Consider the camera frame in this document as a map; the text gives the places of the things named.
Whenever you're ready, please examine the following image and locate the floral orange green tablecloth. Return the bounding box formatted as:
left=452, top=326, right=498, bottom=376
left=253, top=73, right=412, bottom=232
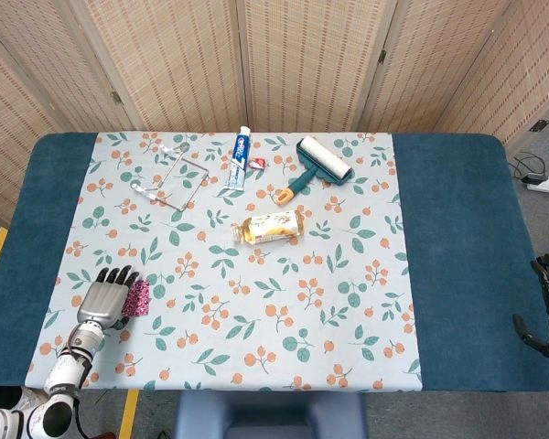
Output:
left=25, top=131, right=424, bottom=393

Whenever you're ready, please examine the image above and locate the clear acrylic stand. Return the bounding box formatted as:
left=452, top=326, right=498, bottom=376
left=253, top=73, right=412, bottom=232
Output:
left=130, top=142, right=210, bottom=212

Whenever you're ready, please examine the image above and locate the black cable with plug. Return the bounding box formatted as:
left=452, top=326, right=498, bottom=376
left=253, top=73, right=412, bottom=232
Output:
left=507, top=153, right=546, bottom=180

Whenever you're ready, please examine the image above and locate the woven bamboo screen panel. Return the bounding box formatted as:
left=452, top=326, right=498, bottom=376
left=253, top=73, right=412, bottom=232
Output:
left=72, top=0, right=251, bottom=134
left=0, top=0, right=141, bottom=134
left=237, top=0, right=397, bottom=134
left=0, top=22, right=63, bottom=228
left=359, top=0, right=521, bottom=134
left=436, top=0, right=549, bottom=152

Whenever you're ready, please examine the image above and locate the plastic tea bottle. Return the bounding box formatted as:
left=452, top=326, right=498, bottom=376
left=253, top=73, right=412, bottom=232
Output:
left=230, top=209, right=306, bottom=247

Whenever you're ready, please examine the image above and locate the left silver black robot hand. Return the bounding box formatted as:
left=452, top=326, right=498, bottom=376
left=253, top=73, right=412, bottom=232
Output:
left=75, top=264, right=141, bottom=331

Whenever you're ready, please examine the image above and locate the blue white toothpaste tube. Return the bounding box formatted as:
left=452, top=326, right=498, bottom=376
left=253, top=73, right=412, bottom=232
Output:
left=222, top=126, right=252, bottom=191

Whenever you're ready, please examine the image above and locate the white sneaker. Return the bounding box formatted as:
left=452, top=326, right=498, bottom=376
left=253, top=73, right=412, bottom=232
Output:
left=20, top=386, right=51, bottom=409

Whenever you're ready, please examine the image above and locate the dark teal table cover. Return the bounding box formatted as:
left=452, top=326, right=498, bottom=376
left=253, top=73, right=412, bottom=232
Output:
left=0, top=131, right=549, bottom=394

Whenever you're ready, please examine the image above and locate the blue grey moulded base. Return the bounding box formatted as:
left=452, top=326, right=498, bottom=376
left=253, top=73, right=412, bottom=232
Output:
left=172, top=391, right=368, bottom=439

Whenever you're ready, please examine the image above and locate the teal lint roller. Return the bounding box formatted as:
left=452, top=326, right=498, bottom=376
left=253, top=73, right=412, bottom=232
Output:
left=275, top=135, right=355, bottom=207

